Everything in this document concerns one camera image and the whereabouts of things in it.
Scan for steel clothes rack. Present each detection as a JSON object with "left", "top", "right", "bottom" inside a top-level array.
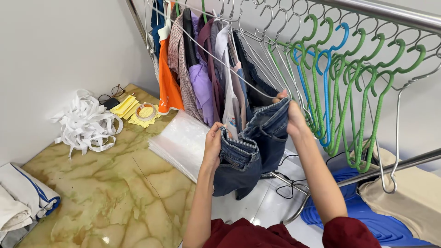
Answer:
[{"left": 126, "top": 0, "right": 441, "bottom": 225}]

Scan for stack of clear plastic bags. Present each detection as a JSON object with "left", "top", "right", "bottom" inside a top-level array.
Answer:
[{"left": 148, "top": 110, "right": 211, "bottom": 183}]

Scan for folded cream cloth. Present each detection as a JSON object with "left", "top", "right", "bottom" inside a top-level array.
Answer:
[{"left": 0, "top": 186, "right": 34, "bottom": 242}]

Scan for heap of white ribbon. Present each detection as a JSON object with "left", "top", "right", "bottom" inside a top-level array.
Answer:
[{"left": 50, "top": 89, "right": 124, "bottom": 159}]

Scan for dark blue hanging garment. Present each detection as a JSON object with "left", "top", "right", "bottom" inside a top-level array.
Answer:
[{"left": 150, "top": 0, "right": 167, "bottom": 59}]

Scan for eyeglasses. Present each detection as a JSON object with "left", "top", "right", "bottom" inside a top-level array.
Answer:
[{"left": 98, "top": 84, "right": 126, "bottom": 104}]

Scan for person's left hand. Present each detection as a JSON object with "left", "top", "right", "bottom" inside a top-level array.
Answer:
[{"left": 202, "top": 121, "right": 229, "bottom": 171}]

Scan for black cable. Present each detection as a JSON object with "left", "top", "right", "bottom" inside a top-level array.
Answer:
[{"left": 275, "top": 152, "right": 352, "bottom": 200}]

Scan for maroon hanging shirt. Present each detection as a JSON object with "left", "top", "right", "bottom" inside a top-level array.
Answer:
[{"left": 197, "top": 14, "right": 224, "bottom": 124}]

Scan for person's maroon clothing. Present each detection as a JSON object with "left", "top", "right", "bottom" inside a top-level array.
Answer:
[{"left": 211, "top": 216, "right": 382, "bottom": 248}]

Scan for folded white blue-striped cloth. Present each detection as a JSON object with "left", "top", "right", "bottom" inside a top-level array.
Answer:
[{"left": 0, "top": 163, "right": 61, "bottom": 220}]

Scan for orange and white shirt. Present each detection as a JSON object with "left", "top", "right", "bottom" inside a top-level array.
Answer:
[{"left": 158, "top": 2, "right": 185, "bottom": 115}]

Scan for black case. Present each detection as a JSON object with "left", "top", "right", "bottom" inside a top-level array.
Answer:
[{"left": 103, "top": 97, "right": 121, "bottom": 111}]

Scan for folded grey cloth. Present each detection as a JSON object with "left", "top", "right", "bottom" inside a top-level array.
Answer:
[{"left": 0, "top": 220, "right": 38, "bottom": 248}]

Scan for dark hanging jeans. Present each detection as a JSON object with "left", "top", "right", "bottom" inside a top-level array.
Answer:
[{"left": 232, "top": 30, "right": 280, "bottom": 108}]

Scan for person's right hand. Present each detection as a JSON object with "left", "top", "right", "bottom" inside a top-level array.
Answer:
[{"left": 272, "top": 89, "right": 311, "bottom": 138}]

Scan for row of green plastic hangers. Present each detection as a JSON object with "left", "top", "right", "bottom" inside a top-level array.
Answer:
[{"left": 267, "top": 14, "right": 428, "bottom": 174}]

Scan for beige cloth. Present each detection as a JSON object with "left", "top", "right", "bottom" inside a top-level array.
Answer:
[{"left": 350, "top": 139, "right": 441, "bottom": 247}]

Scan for checked shirt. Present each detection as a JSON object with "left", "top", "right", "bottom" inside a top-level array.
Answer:
[{"left": 168, "top": 14, "right": 204, "bottom": 123}]

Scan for pale pink garment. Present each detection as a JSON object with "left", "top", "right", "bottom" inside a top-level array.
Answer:
[{"left": 229, "top": 62, "right": 249, "bottom": 131}]

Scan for blue denim jeans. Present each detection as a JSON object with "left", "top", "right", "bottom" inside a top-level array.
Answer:
[{"left": 212, "top": 98, "right": 292, "bottom": 201}]

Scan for blue plastic hanger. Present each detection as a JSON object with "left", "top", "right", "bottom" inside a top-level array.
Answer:
[
  {"left": 293, "top": 48, "right": 317, "bottom": 116},
  {"left": 315, "top": 22, "right": 350, "bottom": 148}
]

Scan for stack of yellow paper slips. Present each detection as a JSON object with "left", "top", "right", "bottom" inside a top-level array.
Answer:
[
  {"left": 128, "top": 102, "right": 162, "bottom": 129},
  {"left": 110, "top": 95, "right": 140, "bottom": 120}
]

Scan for silver wire hanger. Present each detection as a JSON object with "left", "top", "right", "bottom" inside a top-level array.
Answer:
[{"left": 151, "top": 3, "right": 276, "bottom": 100}]

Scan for clear tape roll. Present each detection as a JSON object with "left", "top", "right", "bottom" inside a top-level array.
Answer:
[{"left": 135, "top": 103, "right": 158, "bottom": 121}]

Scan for white printed shirt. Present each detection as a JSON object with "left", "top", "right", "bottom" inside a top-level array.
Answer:
[{"left": 214, "top": 24, "right": 242, "bottom": 139}]

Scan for lilac shirt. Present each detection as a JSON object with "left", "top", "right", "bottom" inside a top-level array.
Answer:
[{"left": 189, "top": 12, "right": 215, "bottom": 127}]

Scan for row of silver wire hangers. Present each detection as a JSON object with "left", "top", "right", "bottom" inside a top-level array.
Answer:
[{"left": 214, "top": 0, "right": 441, "bottom": 194}]

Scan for black hanging garment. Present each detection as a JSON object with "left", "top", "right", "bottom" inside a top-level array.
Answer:
[{"left": 182, "top": 8, "right": 199, "bottom": 68}]

